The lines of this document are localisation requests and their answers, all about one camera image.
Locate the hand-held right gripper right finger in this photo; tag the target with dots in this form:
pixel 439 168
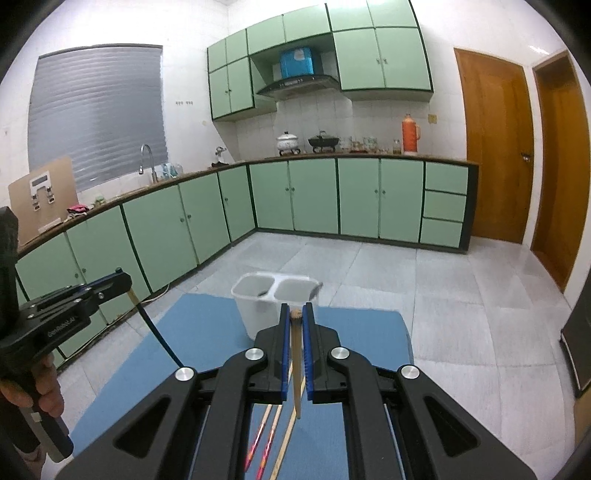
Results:
pixel 308 350

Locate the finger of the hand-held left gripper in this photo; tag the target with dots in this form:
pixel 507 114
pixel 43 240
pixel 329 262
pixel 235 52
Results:
pixel 64 314
pixel 117 281

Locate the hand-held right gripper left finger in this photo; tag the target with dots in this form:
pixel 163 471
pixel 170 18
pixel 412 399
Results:
pixel 286 350

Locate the wooden chopstick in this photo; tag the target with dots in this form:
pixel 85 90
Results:
pixel 295 369
pixel 286 438

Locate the white divided utensil holder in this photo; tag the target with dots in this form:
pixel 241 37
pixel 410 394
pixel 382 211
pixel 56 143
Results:
pixel 258 314

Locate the black chopstick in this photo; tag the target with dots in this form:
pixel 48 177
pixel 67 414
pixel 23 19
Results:
pixel 157 334

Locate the person's left hand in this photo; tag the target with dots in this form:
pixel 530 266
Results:
pixel 48 387

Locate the red cloth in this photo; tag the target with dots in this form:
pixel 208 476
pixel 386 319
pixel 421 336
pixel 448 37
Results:
pixel 77 211

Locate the blue table mat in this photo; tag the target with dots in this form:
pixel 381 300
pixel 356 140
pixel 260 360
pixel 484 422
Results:
pixel 194 332

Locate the cardboard sheet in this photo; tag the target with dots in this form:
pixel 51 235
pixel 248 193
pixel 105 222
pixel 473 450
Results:
pixel 62 184

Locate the clear plastic bottles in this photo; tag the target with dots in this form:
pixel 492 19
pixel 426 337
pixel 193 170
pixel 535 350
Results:
pixel 171 170

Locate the metal faucet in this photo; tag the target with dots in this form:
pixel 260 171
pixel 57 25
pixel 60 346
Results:
pixel 147 152

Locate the green base cabinets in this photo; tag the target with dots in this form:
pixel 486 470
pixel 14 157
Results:
pixel 314 194

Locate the small white appliance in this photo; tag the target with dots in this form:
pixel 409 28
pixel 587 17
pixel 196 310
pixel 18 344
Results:
pixel 220 157

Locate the grey window blind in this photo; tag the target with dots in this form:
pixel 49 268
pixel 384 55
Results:
pixel 97 115

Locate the white cooking pot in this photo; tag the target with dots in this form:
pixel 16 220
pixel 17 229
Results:
pixel 287 142

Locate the black wok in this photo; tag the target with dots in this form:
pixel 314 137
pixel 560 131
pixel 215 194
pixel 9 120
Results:
pixel 323 141

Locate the row of glass jars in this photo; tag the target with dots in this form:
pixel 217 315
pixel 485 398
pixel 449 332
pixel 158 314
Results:
pixel 369 145

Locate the orange thermos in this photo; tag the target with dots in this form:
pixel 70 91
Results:
pixel 409 136

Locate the range hood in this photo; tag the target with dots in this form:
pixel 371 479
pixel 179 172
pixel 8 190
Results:
pixel 298 85

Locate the black case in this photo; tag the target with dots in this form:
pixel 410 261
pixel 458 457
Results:
pixel 579 355

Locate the wooden door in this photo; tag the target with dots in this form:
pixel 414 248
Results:
pixel 565 175
pixel 494 147

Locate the blue box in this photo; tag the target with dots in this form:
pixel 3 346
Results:
pixel 298 62

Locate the green wall cabinets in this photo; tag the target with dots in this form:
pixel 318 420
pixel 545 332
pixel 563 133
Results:
pixel 383 60

